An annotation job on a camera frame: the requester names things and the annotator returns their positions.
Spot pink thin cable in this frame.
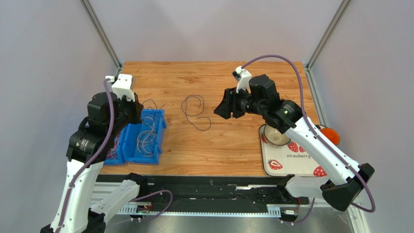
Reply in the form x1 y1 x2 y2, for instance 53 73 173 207
106 137 123 161

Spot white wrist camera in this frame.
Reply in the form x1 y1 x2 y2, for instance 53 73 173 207
232 66 252 93
105 74 137 102

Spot orange plastic cup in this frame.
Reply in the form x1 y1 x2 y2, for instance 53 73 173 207
320 127 341 146

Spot strawberry print tray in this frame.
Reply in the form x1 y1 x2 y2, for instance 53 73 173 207
259 124 327 177

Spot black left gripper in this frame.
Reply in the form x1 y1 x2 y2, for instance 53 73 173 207
109 91 144 136

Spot aluminium frame post left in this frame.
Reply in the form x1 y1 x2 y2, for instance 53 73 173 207
80 0 122 72

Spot beige bowl black rim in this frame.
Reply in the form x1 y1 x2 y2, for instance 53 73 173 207
263 124 291 146

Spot slotted white cable duct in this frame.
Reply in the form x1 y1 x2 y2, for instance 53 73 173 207
117 204 281 218

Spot blue plastic bin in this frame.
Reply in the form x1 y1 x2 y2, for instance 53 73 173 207
104 134 125 166
120 109 167 165

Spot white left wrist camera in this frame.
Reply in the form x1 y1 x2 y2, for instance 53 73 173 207
105 74 137 102

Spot blue plastic bin right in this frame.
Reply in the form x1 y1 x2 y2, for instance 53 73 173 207
120 109 167 165

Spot blue plastic bin left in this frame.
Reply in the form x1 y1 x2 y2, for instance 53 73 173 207
104 134 125 166

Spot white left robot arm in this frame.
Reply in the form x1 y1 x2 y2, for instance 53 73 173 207
41 91 148 233

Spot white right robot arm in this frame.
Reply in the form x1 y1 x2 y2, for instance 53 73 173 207
214 75 375 212

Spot yellow thin cable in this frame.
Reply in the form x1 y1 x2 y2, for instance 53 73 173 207
136 115 159 157

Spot aluminium frame post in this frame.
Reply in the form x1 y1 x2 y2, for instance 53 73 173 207
80 0 122 72
306 0 353 70

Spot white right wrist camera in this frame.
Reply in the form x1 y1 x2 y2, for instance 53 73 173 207
232 66 252 93

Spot aluminium frame post right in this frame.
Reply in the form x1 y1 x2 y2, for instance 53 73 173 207
306 0 353 70

